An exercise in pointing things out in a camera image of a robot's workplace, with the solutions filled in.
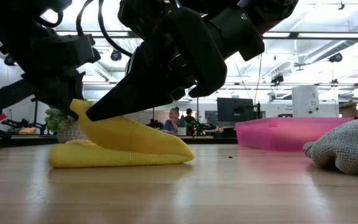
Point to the person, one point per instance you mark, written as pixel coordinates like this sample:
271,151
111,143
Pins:
189,115
172,124

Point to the black background robot arm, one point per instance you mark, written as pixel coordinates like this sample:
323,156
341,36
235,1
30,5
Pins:
17,124
202,127

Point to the yellow microfiber towel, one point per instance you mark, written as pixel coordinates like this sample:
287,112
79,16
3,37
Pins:
120,137

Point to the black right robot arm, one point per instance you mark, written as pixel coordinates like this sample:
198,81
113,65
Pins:
259,12

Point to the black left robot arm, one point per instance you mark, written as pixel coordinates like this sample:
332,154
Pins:
8,21

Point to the white cup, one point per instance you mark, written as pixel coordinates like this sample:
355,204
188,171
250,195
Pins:
182,131

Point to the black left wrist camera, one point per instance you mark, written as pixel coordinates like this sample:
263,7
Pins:
79,49

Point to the black computer monitor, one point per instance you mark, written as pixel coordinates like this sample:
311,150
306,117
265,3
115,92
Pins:
235,110

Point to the pink plastic tray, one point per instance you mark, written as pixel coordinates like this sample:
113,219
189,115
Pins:
275,133

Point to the grey microfiber towel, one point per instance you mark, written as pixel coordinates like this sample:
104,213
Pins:
350,146

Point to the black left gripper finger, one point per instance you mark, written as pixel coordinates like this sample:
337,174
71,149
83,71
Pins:
67,93

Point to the green plant in patterned pot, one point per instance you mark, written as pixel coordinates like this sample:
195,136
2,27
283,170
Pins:
56,121

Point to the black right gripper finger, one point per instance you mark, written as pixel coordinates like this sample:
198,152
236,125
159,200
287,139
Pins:
141,90

